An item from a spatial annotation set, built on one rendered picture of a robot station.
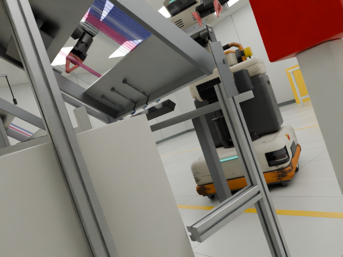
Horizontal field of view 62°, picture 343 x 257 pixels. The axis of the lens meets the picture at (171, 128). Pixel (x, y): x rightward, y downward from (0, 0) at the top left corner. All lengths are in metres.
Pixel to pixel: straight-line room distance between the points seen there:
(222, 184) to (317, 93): 1.15
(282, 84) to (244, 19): 2.12
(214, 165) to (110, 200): 1.04
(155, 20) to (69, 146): 0.43
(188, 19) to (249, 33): 6.95
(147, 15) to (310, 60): 0.45
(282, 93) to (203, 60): 7.63
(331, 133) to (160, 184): 0.39
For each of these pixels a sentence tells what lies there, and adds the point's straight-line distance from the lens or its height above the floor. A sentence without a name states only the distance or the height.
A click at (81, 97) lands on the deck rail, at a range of 1.41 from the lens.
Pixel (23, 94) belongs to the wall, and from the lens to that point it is 9.17.
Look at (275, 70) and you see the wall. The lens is 8.48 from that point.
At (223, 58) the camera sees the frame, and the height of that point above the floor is 0.71.
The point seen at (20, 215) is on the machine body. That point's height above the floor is 0.51.
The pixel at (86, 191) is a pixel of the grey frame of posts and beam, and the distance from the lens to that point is 0.60.
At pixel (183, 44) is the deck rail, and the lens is 0.87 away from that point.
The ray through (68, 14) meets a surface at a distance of 1.00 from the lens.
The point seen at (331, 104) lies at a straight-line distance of 0.56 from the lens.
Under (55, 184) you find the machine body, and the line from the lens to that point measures 0.61.
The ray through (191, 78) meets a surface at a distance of 0.97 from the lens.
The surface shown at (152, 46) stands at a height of 0.82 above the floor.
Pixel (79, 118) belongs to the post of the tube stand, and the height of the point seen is 0.76.
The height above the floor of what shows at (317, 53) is 0.61.
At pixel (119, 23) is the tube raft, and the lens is 0.94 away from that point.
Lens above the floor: 0.58
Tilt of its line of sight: 1 degrees down
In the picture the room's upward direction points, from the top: 19 degrees counter-clockwise
